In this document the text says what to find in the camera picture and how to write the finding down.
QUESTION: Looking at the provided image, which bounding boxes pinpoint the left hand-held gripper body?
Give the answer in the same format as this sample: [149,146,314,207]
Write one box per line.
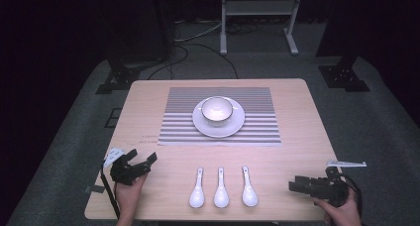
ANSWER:
[103,148,152,186]

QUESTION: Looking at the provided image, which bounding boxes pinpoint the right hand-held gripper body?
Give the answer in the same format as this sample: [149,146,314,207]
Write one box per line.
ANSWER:
[310,159,368,208]

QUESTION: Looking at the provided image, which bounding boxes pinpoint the person's left hand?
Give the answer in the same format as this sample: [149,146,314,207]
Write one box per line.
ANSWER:
[114,173,149,220]

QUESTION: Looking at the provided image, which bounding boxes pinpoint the person's right hand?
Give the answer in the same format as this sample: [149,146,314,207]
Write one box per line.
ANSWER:
[312,187,364,226]

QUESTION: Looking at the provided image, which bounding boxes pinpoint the grey tape strip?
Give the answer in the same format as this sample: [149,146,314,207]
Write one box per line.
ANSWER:
[83,184,106,194]

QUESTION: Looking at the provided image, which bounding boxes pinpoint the striped placemat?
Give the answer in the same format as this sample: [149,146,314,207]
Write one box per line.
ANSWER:
[157,86,282,147]

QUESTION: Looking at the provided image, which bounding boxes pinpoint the white ceramic spoon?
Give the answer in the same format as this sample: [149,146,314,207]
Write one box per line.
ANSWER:
[188,167,206,209]
[213,167,231,209]
[241,166,260,208]

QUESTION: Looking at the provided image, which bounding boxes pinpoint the black metal stand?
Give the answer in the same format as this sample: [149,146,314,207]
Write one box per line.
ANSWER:
[317,52,371,93]
[95,51,144,95]

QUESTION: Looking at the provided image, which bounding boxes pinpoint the white bowl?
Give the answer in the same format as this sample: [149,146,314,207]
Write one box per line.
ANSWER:
[199,95,237,128]

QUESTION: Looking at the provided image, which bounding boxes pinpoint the white plate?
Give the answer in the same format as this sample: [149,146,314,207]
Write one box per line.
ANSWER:
[191,96,247,140]

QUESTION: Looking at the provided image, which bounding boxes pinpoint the white metal stand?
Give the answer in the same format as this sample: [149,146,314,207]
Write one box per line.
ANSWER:
[219,0,304,57]

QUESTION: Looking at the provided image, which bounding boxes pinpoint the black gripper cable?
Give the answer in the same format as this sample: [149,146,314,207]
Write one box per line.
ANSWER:
[99,161,121,220]
[341,173,365,218]

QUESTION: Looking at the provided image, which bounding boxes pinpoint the black floor cable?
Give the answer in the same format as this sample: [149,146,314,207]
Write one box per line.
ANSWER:
[146,42,240,80]

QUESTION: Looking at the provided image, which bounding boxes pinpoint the white floor cable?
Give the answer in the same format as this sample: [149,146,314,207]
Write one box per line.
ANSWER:
[173,20,223,44]

